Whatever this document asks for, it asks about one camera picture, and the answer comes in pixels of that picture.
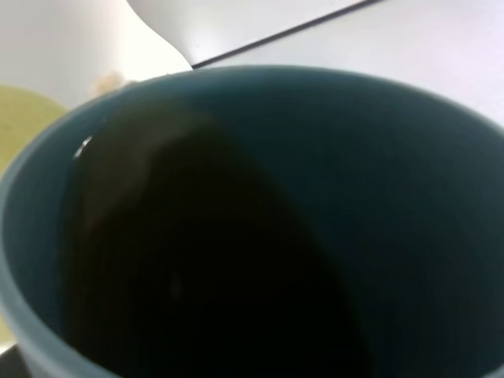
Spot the teal plastic cup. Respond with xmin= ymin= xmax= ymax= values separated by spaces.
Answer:
xmin=1 ymin=67 xmax=503 ymax=377

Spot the pale yellow-green plastic cup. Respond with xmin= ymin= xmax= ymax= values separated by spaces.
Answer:
xmin=0 ymin=83 xmax=69 ymax=347

